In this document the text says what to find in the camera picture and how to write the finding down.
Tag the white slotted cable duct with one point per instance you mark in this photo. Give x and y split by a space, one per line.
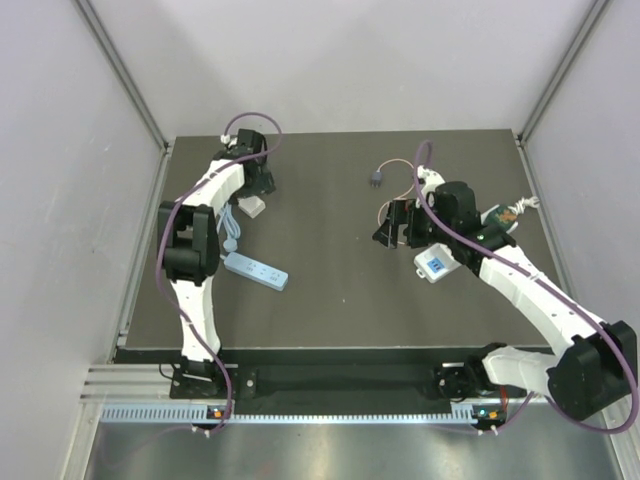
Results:
138 413

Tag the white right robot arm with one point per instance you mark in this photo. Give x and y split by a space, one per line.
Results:
591 363

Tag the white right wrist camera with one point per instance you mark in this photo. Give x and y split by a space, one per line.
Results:
425 182

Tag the dark grey USB charger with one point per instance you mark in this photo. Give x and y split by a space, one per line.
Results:
376 179

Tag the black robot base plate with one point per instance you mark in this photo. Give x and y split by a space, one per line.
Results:
329 380

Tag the white multicolour power strip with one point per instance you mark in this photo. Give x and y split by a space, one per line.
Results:
435 263

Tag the small white USB charger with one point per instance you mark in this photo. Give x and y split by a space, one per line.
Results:
251 206

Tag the dark green cube socket adapter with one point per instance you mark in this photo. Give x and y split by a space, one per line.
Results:
502 216

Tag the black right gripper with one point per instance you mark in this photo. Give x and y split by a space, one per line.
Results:
398 214

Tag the blue power strip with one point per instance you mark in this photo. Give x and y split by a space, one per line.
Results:
256 271

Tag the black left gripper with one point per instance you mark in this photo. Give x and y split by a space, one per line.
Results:
263 184

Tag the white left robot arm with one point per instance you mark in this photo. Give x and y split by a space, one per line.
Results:
195 229

